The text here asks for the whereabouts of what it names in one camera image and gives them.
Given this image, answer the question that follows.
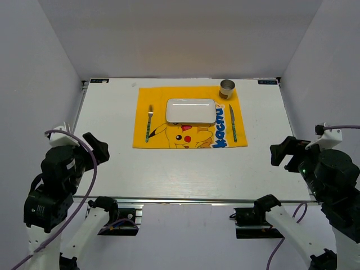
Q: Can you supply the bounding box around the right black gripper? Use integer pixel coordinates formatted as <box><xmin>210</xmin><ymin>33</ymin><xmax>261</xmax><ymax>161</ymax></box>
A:
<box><xmin>269</xmin><ymin>134</ymin><xmax>329</xmax><ymax>200</ymax></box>

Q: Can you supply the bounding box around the yellow Pikachu placemat cloth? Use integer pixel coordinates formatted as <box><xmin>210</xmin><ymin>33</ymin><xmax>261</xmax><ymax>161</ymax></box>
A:
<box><xmin>133</xmin><ymin>85</ymin><xmax>248</xmax><ymax>149</ymax></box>

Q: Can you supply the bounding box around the green handled fork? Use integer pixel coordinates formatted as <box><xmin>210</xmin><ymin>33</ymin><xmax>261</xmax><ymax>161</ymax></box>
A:
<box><xmin>145</xmin><ymin>104</ymin><xmax>154</xmax><ymax>143</ymax></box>

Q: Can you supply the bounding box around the green handled knife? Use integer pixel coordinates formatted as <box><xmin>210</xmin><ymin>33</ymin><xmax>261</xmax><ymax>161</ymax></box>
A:
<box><xmin>229</xmin><ymin>105</ymin><xmax>237</xmax><ymax>142</ymax></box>

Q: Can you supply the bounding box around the metal cup with paper sleeve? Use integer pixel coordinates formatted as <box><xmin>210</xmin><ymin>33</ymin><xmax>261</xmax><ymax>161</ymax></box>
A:
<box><xmin>219</xmin><ymin>79</ymin><xmax>235</xmax><ymax>100</ymax></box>

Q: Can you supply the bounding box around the white rectangular plate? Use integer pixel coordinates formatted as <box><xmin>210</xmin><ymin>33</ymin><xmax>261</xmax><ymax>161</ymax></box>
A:
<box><xmin>166</xmin><ymin>98</ymin><xmax>216</xmax><ymax>124</ymax></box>

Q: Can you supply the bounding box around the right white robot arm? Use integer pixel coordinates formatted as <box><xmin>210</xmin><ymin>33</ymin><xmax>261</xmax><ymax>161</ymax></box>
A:
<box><xmin>253</xmin><ymin>137</ymin><xmax>359</xmax><ymax>269</ymax></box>

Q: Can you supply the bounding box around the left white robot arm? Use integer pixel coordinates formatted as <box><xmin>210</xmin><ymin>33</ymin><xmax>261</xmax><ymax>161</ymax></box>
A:
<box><xmin>24</xmin><ymin>130</ymin><xmax>119</xmax><ymax>269</ymax></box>

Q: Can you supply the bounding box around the blue label sticker left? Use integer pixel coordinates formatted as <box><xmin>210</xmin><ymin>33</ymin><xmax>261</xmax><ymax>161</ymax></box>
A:
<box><xmin>89</xmin><ymin>78</ymin><xmax>109</xmax><ymax>84</ymax></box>

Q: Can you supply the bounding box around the blue label sticker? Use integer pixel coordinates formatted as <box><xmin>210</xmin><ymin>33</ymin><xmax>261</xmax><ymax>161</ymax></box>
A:
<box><xmin>258</xmin><ymin>80</ymin><xmax>278</xmax><ymax>85</ymax></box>
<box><xmin>89</xmin><ymin>78</ymin><xmax>109</xmax><ymax>84</ymax></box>

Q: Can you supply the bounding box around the blue label sticker right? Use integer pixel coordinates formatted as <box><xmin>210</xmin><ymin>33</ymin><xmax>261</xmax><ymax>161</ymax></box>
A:
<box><xmin>258</xmin><ymin>80</ymin><xmax>278</xmax><ymax>85</ymax></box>

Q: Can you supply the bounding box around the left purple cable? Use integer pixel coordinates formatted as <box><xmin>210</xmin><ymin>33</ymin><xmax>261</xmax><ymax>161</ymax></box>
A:
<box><xmin>11</xmin><ymin>130</ymin><xmax>139</xmax><ymax>270</ymax></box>

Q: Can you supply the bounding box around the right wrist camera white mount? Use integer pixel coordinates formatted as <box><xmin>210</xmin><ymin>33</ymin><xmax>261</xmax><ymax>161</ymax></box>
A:
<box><xmin>305</xmin><ymin>123</ymin><xmax>343</xmax><ymax>151</ymax></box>

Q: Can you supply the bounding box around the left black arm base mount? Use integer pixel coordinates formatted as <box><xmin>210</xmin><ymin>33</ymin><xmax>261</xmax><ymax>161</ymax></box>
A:
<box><xmin>98</xmin><ymin>203</ymin><xmax>143</xmax><ymax>236</ymax></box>

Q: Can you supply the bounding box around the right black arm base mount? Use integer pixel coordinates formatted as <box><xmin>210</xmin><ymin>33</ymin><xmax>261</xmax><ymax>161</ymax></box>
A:
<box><xmin>229</xmin><ymin>208</ymin><xmax>283</xmax><ymax>239</ymax></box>

